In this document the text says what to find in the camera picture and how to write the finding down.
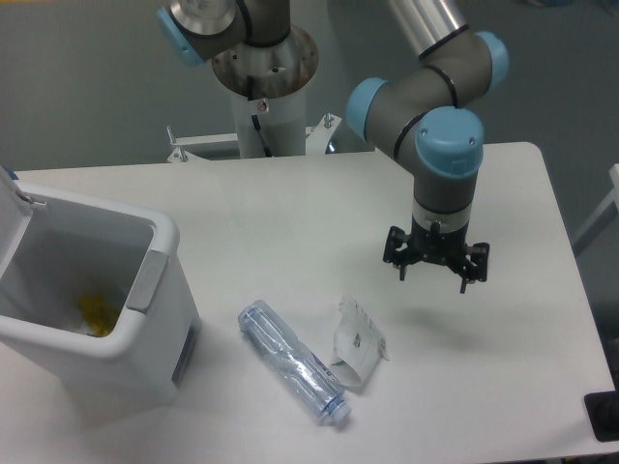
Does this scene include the crushed clear plastic bottle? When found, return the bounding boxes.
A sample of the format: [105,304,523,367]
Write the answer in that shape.
[238,300,351,425]

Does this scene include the white open trash can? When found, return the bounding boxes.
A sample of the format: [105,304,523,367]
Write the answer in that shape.
[1,174,201,403]

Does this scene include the white metal base frame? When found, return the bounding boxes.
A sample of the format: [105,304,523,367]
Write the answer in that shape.
[166,113,342,163]

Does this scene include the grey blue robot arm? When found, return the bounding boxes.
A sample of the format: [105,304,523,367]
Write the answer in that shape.
[157,1,510,285]

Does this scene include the white plastic wrapper pouch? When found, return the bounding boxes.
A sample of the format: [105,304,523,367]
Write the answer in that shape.
[330,295,390,389]

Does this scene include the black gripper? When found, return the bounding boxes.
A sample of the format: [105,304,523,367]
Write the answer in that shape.
[382,220,490,294]

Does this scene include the yellow trash in bin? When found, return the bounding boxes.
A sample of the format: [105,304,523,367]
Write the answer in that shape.
[78,294,121,337]

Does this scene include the black clamp at table edge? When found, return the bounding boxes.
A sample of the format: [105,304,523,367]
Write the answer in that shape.
[584,391,618,443]

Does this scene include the black cable on pedestal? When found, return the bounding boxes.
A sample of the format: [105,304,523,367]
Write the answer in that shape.
[245,73,273,158]

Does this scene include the white frame at right edge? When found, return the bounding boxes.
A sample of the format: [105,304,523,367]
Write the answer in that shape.
[572,163,618,256]

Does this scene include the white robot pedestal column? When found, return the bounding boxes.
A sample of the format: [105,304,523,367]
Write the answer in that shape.
[211,24,320,159]

